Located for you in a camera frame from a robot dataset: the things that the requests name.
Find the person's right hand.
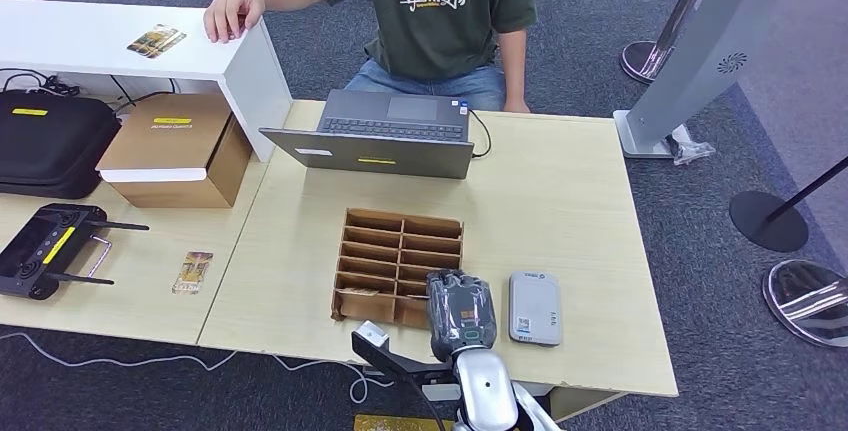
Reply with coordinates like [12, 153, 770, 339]
[203, 0, 268, 44]

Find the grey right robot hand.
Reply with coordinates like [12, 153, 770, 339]
[425, 268, 498, 364]

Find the grey card reader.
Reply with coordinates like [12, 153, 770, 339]
[508, 270, 564, 348]

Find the wooden card organizer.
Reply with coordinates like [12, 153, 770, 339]
[331, 207, 465, 333]

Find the person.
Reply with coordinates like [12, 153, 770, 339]
[203, 0, 539, 115]

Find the white shelf bench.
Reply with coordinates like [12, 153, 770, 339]
[0, 0, 293, 163]

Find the white table crossbar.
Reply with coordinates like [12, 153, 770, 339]
[421, 380, 554, 404]

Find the yellow base block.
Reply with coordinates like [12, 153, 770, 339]
[352, 414, 458, 431]

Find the beige table leg panel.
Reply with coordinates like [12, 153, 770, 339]
[548, 386, 624, 423]

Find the brown cardboard box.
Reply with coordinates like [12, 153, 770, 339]
[95, 93, 254, 209]

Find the grey laptop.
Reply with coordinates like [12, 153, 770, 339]
[258, 89, 476, 181]

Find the clear plastic bag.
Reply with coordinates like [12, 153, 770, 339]
[665, 126, 717, 166]

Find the silver kiosk stand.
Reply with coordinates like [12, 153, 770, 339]
[612, 0, 819, 160]

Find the black carrying case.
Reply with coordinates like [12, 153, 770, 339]
[0, 90, 122, 200]

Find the black remote controller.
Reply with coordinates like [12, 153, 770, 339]
[0, 203, 150, 301]

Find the round chrome stanchion base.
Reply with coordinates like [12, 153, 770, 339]
[761, 259, 848, 350]

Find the black laptop cable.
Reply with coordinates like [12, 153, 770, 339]
[468, 111, 493, 160]

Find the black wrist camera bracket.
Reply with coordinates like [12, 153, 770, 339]
[351, 331, 458, 383]

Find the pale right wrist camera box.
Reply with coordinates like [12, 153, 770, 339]
[354, 320, 390, 348]

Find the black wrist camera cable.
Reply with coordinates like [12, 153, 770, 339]
[400, 374, 450, 431]

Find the black power cable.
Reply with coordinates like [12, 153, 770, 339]
[109, 75, 179, 115]

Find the chrome stanchion post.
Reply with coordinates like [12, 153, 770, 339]
[619, 0, 725, 87]

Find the black cable bundle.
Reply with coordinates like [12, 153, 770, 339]
[0, 68, 82, 98]

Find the white floor cable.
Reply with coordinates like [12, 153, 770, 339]
[0, 331, 399, 407]

